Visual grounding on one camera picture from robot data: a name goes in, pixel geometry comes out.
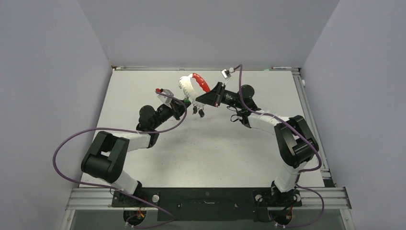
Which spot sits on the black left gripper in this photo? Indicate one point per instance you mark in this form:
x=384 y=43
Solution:
x=179 y=108

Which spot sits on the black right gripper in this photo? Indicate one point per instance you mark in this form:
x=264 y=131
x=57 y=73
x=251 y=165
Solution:
x=213 y=97

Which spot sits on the steel key holder red handle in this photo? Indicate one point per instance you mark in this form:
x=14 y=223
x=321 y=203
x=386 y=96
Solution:
x=185 y=84

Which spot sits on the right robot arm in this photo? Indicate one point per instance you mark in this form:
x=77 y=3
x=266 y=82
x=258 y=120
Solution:
x=296 y=143

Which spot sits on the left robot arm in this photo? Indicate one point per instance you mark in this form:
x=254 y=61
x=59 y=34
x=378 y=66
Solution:
x=107 y=153

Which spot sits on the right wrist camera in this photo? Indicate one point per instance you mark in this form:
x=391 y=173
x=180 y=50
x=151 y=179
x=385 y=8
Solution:
x=227 y=74

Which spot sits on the black mounting base plate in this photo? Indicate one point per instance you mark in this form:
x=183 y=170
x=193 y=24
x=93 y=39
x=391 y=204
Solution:
x=219 y=204

